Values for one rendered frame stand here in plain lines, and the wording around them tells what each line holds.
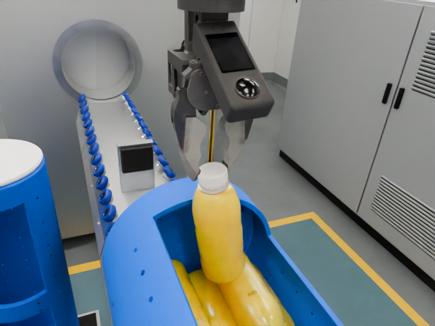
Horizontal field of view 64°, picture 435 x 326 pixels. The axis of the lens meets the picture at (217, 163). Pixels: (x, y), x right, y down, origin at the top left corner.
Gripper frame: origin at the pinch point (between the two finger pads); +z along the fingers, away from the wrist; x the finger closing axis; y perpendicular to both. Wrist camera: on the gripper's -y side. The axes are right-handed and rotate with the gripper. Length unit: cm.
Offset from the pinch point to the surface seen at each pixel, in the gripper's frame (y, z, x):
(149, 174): 54, 32, -3
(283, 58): 414, 88, -283
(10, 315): 51, 70, 42
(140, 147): 53, 22, -1
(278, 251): 0.6, 18.3, -12.9
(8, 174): 55, 25, 33
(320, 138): 156, 86, -155
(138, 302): -6.2, 12.4, 11.4
